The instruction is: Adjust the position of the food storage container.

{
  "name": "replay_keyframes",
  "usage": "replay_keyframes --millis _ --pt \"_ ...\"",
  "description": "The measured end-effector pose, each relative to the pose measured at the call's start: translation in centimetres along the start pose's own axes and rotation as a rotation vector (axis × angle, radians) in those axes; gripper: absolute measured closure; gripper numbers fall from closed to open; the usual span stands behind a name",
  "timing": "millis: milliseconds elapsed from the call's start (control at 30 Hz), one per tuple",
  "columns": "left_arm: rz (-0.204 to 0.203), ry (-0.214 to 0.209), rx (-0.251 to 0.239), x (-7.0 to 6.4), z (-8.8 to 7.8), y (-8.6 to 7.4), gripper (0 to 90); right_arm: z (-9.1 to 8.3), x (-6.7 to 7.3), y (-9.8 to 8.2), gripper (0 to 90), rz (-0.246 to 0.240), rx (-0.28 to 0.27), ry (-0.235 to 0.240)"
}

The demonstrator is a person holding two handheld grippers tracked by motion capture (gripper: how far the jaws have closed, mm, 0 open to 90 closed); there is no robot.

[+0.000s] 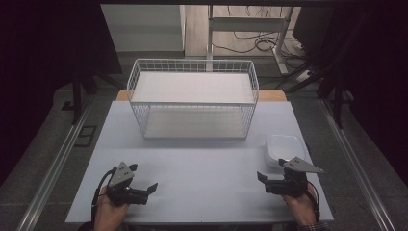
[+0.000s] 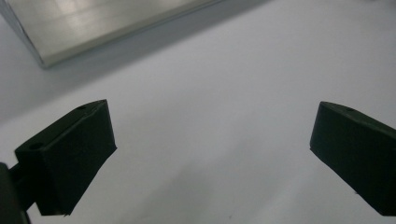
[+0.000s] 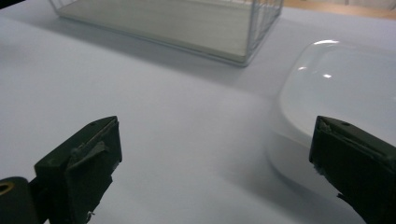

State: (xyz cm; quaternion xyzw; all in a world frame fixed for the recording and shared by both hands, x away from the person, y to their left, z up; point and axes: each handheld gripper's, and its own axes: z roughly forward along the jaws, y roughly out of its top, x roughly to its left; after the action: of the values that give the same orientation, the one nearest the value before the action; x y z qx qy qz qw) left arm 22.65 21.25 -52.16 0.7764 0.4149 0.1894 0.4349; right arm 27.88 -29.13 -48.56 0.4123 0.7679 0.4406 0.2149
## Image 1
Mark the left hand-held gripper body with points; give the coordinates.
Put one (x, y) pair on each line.
(121, 179)

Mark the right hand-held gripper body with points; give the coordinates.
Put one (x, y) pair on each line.
(293, 179)

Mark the white square bowl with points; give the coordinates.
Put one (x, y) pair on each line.
(284, 149)

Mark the person's right hand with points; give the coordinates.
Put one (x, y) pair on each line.
(300, 207)

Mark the person's left hand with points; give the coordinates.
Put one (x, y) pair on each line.
(109, 211)

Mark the wooden table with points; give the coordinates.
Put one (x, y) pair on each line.
(272, 95)

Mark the small black floor plate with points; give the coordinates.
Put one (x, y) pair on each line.
(67, 106)

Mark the black stand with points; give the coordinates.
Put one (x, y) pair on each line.
(336, 96)
(77, 96)

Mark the white power strip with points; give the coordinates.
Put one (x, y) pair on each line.
(303, 75)

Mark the black floor socket frame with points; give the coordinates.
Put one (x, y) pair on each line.
(86, 136)

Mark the metal floor rail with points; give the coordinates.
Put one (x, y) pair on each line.
(54, 166)
(356, 163)

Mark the white metal desk frame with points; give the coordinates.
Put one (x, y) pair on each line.
(247, 24)

